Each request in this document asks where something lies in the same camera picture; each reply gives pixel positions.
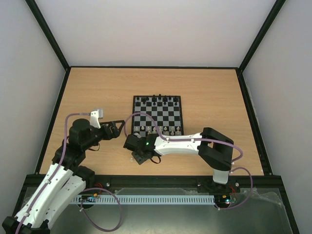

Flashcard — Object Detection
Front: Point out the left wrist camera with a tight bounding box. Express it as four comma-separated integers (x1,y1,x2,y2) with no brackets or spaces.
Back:
90,109,103,129

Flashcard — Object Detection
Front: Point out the purple cable loop front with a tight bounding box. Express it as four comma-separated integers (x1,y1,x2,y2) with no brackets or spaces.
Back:
80,187,122,231

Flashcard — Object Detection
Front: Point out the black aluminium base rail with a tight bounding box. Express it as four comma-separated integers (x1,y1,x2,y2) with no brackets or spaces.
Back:
24,174,281,195

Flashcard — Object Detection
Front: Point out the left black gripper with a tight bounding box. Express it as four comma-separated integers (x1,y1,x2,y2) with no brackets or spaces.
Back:
83,120,126,150

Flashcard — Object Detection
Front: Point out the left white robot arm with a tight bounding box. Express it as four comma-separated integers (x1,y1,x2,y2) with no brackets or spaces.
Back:
2,118,121,234

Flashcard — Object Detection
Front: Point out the black and silver chessboard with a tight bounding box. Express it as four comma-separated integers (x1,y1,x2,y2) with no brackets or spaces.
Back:
131,95,184,137

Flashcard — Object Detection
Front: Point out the white slotted cable duct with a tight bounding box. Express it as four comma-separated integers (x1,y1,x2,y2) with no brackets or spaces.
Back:
84,195,215,205

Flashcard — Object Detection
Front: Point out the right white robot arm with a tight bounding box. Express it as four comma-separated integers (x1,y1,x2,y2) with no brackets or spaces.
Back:
123,127,234,191

